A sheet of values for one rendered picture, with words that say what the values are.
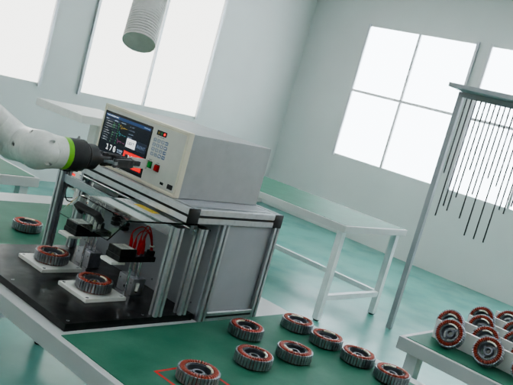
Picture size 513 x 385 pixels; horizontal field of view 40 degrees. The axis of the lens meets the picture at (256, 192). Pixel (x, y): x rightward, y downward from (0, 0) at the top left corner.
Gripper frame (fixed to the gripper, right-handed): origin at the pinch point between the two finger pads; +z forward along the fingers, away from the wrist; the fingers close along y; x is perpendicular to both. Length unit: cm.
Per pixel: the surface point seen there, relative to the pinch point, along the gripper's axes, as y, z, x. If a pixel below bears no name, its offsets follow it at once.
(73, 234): -18.0, -3.6, -29.7
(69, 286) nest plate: 1.5, -14.8, -40.0
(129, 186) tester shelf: -3.4, 2.1, -8.6
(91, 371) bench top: 43, -34, -45
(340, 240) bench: -102, 286, -55
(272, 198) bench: -170, 282, -44
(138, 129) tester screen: -9.2, 4.9, 9.2
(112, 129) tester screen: -22.3, 4.9, 6.1
